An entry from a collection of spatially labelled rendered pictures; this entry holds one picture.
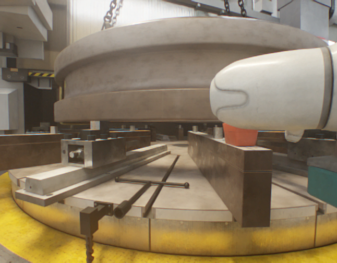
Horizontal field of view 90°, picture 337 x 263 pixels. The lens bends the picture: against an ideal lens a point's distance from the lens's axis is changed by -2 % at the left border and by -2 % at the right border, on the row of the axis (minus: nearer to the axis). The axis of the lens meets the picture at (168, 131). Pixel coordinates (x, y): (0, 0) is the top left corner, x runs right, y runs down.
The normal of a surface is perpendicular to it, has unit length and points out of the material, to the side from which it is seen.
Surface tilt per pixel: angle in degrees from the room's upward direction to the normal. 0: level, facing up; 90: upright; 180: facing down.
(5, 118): 90
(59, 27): 90
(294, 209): 90
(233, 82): 79
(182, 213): 90
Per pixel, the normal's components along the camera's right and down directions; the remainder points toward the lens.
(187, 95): -0.09, 0.04
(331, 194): -1.00, 0.00
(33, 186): -0.37, 0.04
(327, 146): -0.92, 0.02
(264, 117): -0.44, 0.69
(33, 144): 0.71, 0.03
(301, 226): 0.16, 0.04
